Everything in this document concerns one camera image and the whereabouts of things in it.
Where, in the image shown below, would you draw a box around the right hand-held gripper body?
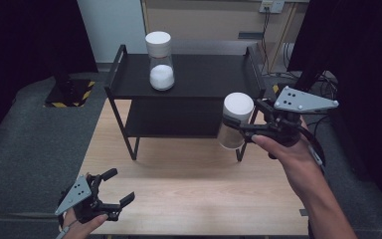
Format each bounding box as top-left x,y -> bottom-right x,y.
243,85 -> 340,148

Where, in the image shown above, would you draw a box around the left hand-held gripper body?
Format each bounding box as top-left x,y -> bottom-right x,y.
54,173 -> 122,224

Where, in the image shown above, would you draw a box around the jar of beige powder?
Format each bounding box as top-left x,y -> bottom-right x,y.
216,92 -> 256,151

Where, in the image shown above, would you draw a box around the black two-tier shelf rack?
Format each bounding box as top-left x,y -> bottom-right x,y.
103,44 -> 268,163

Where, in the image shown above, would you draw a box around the jar of white powder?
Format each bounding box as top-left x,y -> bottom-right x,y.
144,30 -> 176,92

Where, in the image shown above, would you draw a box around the person's left hand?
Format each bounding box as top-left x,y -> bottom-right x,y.
60,172 -> 109,239

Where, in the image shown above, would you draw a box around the person's right hand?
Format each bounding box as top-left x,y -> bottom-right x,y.
251,116 -> 316,192

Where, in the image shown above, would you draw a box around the dark curtain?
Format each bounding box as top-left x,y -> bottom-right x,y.
287,0 -> 382,208
0,0 -> 99,147

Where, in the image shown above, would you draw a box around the light wooden cabinet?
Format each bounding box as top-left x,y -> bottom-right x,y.
140,0 -> 310,75

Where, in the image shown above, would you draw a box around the black floor cable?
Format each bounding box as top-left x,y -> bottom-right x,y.
306,114 -> 331,128

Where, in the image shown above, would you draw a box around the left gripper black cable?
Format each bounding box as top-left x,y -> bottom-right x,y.
55,215 -> 79,239

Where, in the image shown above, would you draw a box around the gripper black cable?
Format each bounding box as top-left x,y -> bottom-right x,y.
55,215 -> 79,239
298,124 -> 327,175

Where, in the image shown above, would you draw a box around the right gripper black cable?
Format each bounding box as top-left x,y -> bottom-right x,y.
298,124 -> 327,175

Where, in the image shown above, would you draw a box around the bundle of black cables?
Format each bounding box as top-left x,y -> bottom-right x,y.
311,71 -> 340,101

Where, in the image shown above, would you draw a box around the black cable from socket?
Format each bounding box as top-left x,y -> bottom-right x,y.
260,11 -> 272,76

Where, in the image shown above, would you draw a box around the white wall socket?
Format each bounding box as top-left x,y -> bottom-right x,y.
259,0 -> 286,15

